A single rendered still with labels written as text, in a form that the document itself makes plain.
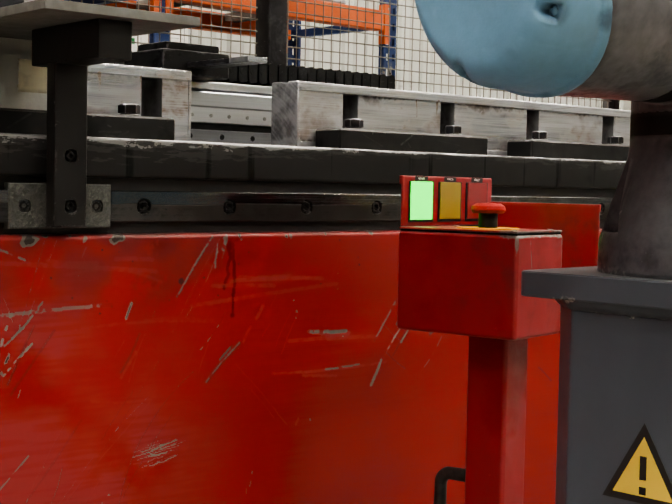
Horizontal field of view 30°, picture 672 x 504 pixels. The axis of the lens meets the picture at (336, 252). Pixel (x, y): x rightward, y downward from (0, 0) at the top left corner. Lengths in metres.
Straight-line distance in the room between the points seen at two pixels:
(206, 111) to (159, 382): 0.61
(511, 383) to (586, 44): 0.86
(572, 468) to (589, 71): 0.25
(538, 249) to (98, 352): 0.51
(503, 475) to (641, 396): 0.76
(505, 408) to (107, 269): 0.49
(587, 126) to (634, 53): 1.51
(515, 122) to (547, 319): 0.67
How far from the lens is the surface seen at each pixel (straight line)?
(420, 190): 1.49
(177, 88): 1.63
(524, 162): 1.89
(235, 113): 2.01
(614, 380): 0.77
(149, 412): 1.49
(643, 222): 0.77
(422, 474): 1.79
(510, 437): 1.51
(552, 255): 1.45
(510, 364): 1.49
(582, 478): 0.79
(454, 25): 0.70
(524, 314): 1.40
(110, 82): 1.58
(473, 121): 1.99
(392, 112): 1.87
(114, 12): 1.29
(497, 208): 1.44
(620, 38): 0.69
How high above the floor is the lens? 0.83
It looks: 3 degrees down
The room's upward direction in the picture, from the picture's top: 1 degrees clockwise
